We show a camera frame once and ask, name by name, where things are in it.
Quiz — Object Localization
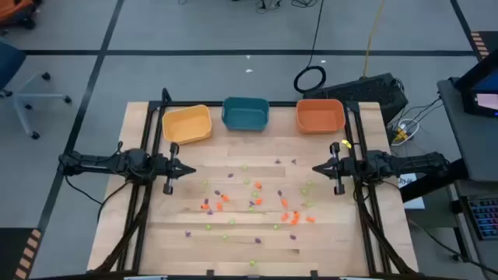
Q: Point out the orange plastic bin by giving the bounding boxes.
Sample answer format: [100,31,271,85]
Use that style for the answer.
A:
[295,98,347,135]

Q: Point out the orange office chair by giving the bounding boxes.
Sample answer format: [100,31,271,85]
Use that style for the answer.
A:
[0,0,43,30]

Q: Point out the yellow hanging cable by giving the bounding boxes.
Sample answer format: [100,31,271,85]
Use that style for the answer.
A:
[362,0,386,78]

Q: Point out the teal plastic bin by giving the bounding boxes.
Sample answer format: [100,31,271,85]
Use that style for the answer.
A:
[221,96,271,132]

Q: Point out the black desk leg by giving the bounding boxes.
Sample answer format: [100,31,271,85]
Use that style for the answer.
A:
[399,158,468,203]

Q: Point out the white paper sheet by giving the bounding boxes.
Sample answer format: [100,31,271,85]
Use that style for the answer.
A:
[397,173,426,210]

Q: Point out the yellow plastic bin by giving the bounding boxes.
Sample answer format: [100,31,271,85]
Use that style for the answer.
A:
[161,103,213,146]

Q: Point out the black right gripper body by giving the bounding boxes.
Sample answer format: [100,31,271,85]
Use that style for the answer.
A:
[328,142,353,195]

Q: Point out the white power strip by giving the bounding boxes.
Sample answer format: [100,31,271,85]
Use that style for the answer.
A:
[391,118,421,147]

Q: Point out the backlit rainbow keyboard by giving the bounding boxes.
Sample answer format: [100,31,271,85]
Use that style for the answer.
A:
[466,194,498,241]

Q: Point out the black monitor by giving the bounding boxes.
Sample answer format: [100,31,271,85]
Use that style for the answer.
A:
[454,48,498,118]

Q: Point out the black coiled cable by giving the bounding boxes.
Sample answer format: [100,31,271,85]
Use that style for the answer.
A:
[293,0,327,94]

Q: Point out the blue office chair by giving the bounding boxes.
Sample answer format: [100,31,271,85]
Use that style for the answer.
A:
[0,40,73,140]

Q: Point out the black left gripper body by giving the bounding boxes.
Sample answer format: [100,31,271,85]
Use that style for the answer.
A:
[153,142,181,195]

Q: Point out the grey side desk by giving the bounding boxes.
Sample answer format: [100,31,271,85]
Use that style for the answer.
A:
[436,77,498,184]

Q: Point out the black computer case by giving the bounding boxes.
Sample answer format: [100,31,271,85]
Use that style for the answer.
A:
[303,72,409,125]

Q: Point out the black aluminium table frame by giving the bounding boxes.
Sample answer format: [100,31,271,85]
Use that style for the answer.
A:
[91,87,417,278]

